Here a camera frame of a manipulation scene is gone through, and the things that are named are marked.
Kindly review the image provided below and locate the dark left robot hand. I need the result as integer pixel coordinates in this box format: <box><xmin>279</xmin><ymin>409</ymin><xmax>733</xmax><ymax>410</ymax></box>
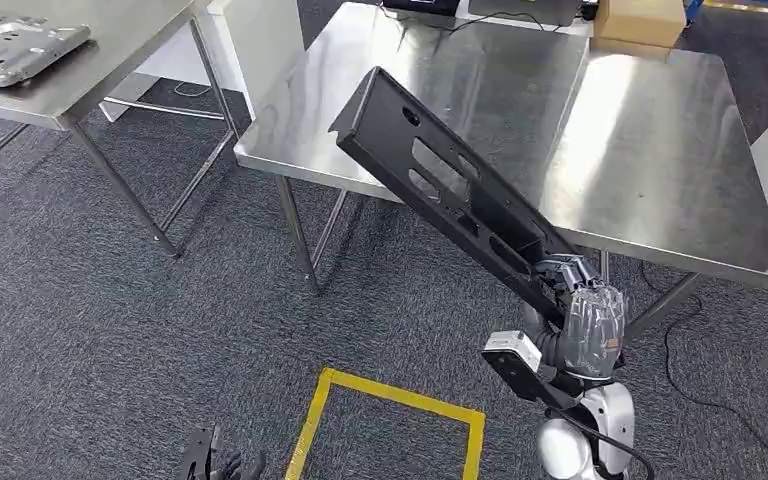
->
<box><xmin>210</xmin><ymin>450</ymin><xmax>267</xmax><ymax>480</ymax></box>

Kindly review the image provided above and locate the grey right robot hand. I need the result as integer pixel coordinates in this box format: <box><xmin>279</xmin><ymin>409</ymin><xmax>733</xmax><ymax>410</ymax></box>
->
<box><xmin>533</xmin><ymin>254</ymin><xmax>627</xmax><ymax>382</ymax></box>

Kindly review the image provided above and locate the black metal plate with slots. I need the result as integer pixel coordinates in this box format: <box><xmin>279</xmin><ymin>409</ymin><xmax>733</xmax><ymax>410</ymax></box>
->
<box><xmin>328</xmin><ymin>66</ymin><xmax>581</xmax><ymax>330</ymax></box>

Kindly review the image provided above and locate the yellow tape square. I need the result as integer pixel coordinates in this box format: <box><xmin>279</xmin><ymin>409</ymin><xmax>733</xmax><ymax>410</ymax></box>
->
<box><xmin>283</xmin><ymin>368</ymin><xmax>487</xmax><ymax>480</ymax></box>

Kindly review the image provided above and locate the large steel table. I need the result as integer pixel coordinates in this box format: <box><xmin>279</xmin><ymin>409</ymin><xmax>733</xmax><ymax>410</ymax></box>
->
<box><xmin>233</xmin><ymin>0</ymin><xmax>768</xmax><ymax>346</ymax></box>

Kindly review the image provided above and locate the cardboard box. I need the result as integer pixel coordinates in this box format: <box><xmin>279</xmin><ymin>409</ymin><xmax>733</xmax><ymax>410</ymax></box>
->
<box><xmin>592</xmin><ymin>0</ymin><xmax>687</xmax><ymax>50</ymax></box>

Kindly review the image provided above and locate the black device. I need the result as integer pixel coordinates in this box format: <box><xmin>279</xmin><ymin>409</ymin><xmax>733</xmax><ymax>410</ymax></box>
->
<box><xmin>382</xmin><ymin>0</ymin><xmax>463</xmax><ymax>18</ymax></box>

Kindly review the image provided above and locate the white panel board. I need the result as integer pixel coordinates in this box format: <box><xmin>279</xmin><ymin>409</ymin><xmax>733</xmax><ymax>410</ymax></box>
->
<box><xmin>99</xmin><ymin>0</ymin><xmax>306</xmax><ymax>125</ymax></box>

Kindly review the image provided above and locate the grey stamped metal part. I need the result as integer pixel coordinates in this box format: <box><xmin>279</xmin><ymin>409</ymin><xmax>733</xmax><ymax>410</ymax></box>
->
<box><xmin>0</xmin><ymin>9</ymin><xmax>92</xmax><ymax>89</ymax></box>

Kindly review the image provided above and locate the black floor cable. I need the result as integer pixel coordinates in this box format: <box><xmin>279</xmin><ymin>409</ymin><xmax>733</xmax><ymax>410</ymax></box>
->
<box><xmin>642</xmin><ymin>261</ymin><xmax>768</xmax><ymax>480</ymax></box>

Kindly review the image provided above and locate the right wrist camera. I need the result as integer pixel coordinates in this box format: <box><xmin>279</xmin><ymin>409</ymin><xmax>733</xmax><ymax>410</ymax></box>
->
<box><xmin>480</xmin><ymin>329</ymin><xmax>581</xmax><ymax>407</ymax></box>

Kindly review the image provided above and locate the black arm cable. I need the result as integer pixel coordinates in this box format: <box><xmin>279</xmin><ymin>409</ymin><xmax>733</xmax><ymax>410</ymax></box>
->
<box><xmin>545</xmin><ymin>404</ymin><xmax>656</xmax><ymax>480</ymax></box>

